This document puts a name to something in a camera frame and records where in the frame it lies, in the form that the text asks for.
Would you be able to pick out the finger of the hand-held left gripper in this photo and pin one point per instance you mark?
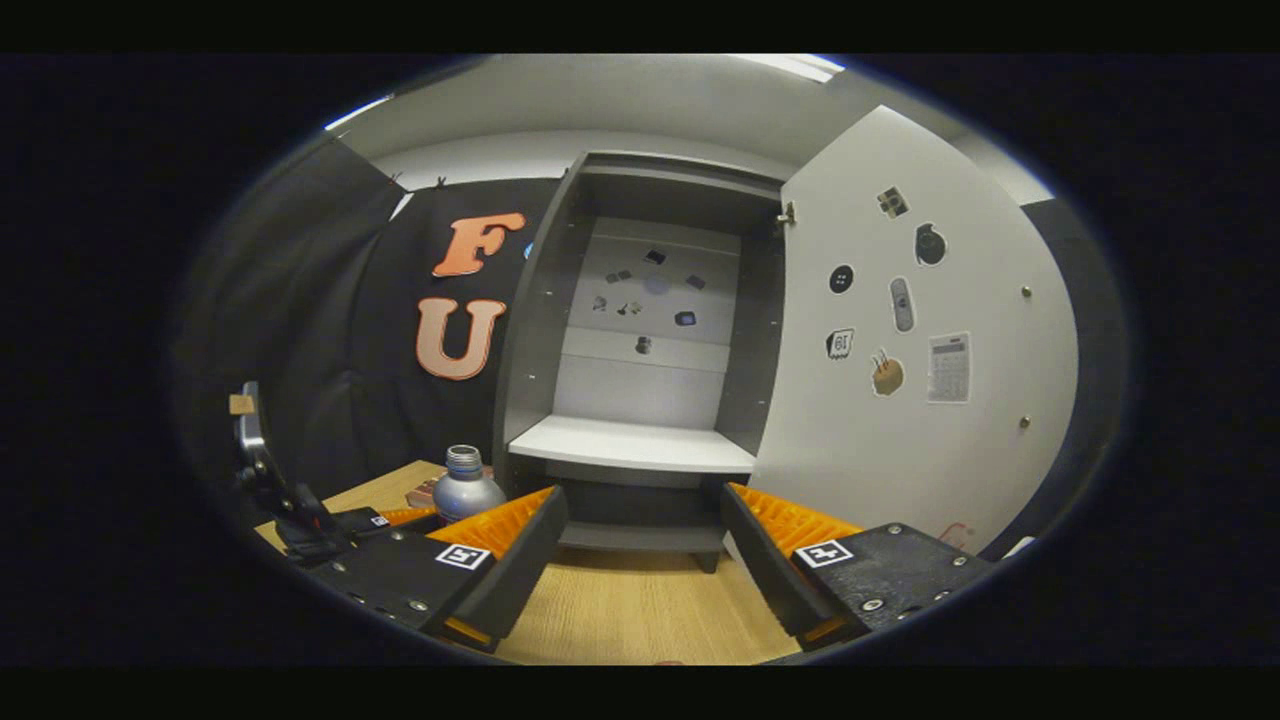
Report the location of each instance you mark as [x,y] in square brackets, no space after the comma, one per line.
[365,520]

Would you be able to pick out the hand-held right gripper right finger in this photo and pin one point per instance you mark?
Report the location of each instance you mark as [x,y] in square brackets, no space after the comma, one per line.
[765,570]

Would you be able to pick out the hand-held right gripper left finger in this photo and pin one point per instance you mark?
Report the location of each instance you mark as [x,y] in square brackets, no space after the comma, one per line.
[520,580]

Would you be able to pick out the pink label metal bottle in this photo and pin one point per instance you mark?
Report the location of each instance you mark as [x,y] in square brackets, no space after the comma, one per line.
[465,495]

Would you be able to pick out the white cabinet door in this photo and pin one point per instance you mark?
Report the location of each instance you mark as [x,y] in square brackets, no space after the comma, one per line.
[980,450]

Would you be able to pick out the grey cabinet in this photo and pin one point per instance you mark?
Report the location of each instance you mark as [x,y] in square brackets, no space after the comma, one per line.
[530,330]

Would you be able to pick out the white cabinet shelf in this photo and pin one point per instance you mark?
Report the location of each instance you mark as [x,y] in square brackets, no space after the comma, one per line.
[630,445]

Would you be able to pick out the metal door hinge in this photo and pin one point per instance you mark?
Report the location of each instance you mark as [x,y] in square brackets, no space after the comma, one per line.
[786,212]

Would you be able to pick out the black backdrop cloth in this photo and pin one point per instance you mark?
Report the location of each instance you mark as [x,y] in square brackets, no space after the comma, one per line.
[330,350]

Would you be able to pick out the ceiling light panel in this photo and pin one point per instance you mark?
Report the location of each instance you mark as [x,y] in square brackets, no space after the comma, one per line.
[800,67]

